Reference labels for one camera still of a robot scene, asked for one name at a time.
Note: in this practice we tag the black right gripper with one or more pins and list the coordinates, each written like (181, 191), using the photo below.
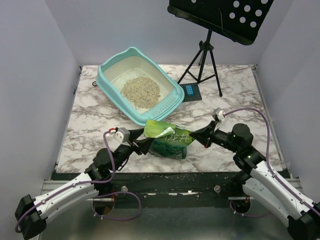
(210, 136)

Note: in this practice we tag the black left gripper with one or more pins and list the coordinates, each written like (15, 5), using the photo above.
(143, 145)

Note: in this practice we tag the green litter bag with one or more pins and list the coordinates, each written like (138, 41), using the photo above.
(169, 140)

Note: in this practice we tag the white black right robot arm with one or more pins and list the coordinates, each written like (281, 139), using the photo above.
(257, 179)

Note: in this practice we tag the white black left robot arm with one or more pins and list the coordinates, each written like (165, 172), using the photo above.
(33, 213)

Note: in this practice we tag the beige litter pile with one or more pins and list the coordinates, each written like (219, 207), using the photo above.
(142, 92)

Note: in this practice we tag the teal cat litter box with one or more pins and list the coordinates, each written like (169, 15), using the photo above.
(132, 63)

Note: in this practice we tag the black lego baseplate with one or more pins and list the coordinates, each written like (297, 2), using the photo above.
(197, 95)

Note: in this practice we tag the black tripod stand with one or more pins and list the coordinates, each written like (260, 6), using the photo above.
(205, 48)

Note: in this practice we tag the black music stand tray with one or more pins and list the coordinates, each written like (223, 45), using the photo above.
(237, 20)

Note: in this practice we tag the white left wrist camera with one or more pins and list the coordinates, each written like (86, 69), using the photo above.
(121, 134)

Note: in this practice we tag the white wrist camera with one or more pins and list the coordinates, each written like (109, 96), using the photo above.
(121, 134)
(218, 115)

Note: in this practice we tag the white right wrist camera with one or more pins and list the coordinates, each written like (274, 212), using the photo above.
(218, 115)

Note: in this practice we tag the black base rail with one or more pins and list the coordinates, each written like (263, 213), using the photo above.
(184, 189)

